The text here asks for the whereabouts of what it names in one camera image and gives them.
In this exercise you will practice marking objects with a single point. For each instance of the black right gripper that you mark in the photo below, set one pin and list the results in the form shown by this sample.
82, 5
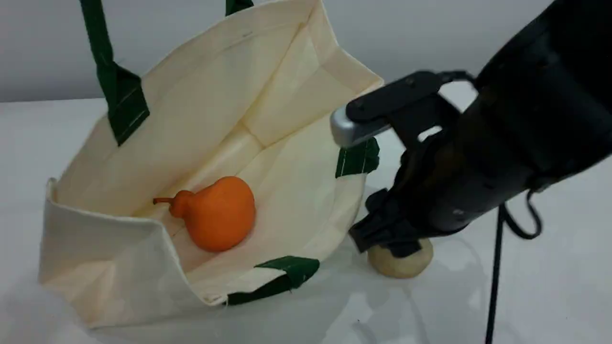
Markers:
454, 186

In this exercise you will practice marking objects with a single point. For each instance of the beige round egg yolk pastry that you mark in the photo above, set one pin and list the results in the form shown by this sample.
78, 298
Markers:
406, 267

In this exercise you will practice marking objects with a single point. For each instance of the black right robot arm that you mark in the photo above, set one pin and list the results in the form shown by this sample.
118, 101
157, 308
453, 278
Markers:
554, 81

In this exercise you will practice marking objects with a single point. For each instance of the orange pear-shaped fruit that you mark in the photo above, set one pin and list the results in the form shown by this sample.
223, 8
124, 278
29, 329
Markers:
222, 215

